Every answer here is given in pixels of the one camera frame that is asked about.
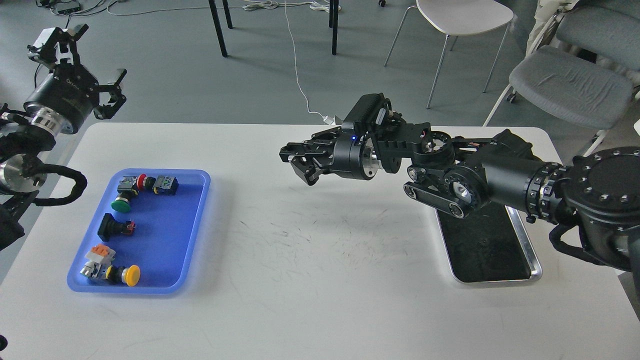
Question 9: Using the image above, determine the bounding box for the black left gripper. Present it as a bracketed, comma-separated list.
[23, 23, 127, 135]

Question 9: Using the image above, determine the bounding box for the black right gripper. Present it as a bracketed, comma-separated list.
[279, 126, 383, 186]

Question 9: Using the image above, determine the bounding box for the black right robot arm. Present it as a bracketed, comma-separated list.
[279, 120, 640, 275]

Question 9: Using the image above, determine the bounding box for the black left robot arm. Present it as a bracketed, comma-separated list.
[0, 23, 127, 249]

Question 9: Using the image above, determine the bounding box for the black table leg left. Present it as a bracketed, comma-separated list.
[208, 0, 233, 59]

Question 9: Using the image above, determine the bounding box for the black table leg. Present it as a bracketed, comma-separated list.
[328, 0, 340, 56]
[208, 0, 233, 59]

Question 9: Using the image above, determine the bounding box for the black table leg right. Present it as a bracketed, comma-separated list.
[328, 0, 340, 56]

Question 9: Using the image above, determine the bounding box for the blue plastic tray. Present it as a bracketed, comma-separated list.
[66, 168, 211, 295]

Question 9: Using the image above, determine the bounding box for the orange grey contact block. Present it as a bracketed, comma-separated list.
[85, 243, 116, 266]

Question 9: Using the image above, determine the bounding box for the white plastic chair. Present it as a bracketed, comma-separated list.
[384, 0, 515, 109]

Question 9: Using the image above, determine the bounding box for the silver metal tray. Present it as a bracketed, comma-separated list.
[436, 202, 543, 286]

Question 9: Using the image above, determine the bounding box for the yellow mushroom push button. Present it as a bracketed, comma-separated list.
[80, 262, 141, 287]

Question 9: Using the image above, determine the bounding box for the grey upholstered chair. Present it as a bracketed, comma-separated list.
[483, 45, 633, 157]

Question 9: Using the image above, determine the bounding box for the grey chair in corner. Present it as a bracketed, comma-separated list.
[525, 0, 640, 85]

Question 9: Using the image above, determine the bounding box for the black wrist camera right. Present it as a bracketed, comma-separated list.
[342, 93, 392, 137]

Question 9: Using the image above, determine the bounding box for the green push button switch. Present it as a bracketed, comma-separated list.
[110, 175, 138, 214]

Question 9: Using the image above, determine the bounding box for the red push button switch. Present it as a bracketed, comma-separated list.
[135, 173, 179, 196]

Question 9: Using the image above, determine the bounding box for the white floor cable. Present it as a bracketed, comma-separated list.
[107, 0, 347, 126]

